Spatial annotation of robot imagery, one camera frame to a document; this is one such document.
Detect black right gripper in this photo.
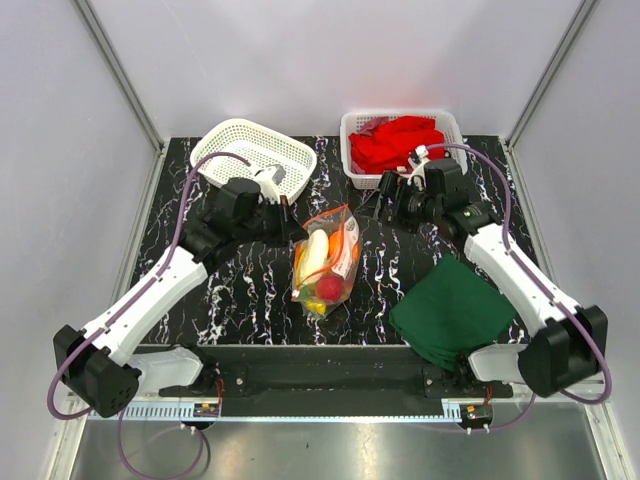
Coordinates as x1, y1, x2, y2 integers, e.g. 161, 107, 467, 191
353, 171, 441, 235

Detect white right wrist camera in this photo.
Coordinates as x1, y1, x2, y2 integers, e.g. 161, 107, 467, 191
396, 145, 430, 191

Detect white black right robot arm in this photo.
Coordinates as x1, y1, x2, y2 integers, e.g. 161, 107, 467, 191
379, 159, 608, 398

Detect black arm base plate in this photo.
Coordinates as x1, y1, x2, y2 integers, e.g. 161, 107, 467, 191
158, 343, 515, 419

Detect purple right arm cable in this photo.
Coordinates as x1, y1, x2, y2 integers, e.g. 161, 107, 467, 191
414, 143, 614, 434

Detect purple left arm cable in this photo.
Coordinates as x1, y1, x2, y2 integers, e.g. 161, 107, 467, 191
47, 152, 254, 479

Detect white rectangular slotted basket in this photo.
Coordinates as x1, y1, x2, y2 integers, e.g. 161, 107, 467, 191
340, 109, 467, 190

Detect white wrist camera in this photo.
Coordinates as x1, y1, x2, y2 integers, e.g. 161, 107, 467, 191
396, 145, 430, 191
253, 165, 286, 204

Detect orange fake fruit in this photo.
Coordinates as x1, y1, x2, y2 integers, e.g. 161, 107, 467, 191
328, 231, 360, 260

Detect red fake apple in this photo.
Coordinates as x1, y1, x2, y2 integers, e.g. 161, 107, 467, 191
315, 274, 345, 303

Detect clear zip top bag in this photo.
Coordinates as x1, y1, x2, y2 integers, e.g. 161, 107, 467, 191
291, 204, 362, 319

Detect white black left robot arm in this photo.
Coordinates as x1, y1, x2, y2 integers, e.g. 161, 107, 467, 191
52, 177, 308, 418

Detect folded green cloth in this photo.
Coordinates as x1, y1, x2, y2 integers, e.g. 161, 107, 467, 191
389, 255, 517, 371

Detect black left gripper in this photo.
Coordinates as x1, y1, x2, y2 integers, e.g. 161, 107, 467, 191
236, 195, 310, 248

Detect red cloth in basket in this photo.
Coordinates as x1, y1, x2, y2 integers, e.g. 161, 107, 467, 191
349, 116, 445, 175

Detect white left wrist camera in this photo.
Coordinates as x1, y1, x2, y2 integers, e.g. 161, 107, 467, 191
253, 165, 286, 204

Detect white oval perforated basket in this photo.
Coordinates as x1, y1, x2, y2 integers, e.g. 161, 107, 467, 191
190, 118, 317, 203

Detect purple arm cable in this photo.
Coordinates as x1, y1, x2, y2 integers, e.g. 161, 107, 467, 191
414, 143, 614, 434
47, 152, 254, 479

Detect pale cream fake food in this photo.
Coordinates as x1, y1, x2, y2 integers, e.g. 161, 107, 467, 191
300, 229, 329, 281

